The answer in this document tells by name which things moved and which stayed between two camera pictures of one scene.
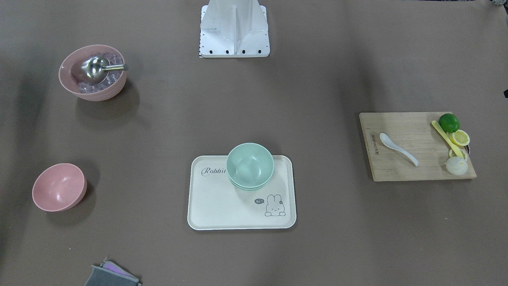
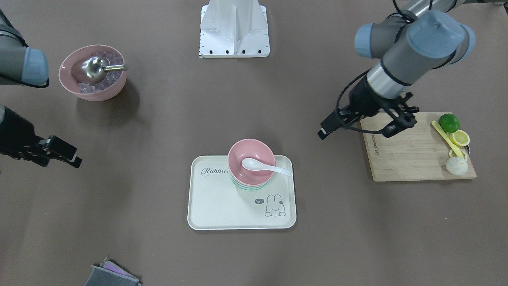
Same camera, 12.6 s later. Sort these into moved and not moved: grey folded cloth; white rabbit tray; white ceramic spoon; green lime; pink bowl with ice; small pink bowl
Moved: small pink bowl; white ceramic spoon
Not moved: white rabbit tray; green lime; pink bowl with ice; grey folded cloth
